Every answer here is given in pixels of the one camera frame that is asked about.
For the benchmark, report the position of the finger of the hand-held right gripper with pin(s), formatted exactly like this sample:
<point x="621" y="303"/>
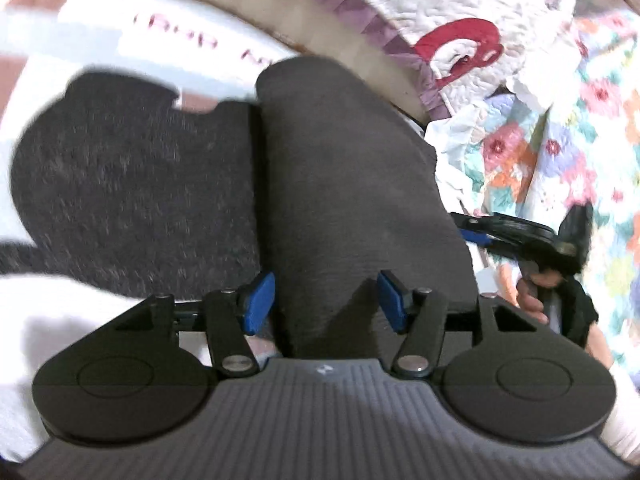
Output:
<point x="472" y="236"/>

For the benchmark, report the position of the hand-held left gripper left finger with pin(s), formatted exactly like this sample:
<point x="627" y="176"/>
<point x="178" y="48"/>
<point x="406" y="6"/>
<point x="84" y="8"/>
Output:
<point x="259" y="305"/>

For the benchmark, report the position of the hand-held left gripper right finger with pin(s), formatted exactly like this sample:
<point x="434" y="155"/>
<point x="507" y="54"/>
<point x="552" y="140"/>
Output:
<point x="391" y="302"/>

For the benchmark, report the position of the dark grey knit sweater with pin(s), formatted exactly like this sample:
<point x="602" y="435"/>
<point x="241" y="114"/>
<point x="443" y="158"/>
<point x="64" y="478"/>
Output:
<point x="350" y="185"/>

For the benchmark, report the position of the person's right hand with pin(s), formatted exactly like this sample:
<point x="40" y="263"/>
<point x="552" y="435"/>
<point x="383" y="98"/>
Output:
<point x="531" y="300"/>

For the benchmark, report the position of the crumpled white fabric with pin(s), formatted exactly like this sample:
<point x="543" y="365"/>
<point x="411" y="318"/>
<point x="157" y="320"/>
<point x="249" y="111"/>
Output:
<point x="460" y="145"/>

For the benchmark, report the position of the floral patchwork quilt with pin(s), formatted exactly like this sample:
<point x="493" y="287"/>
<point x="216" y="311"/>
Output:
<point x="590" y="135"/>

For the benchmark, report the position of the black fuzzy garment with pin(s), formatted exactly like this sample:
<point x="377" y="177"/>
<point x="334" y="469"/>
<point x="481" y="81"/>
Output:
<point x="130" y="185"/>

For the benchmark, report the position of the white cloth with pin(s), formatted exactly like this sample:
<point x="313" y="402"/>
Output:
<point x="55" y="340"/>

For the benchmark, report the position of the white quilt with purple border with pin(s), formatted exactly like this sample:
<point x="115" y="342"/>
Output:
<point x="450" y="0"/>

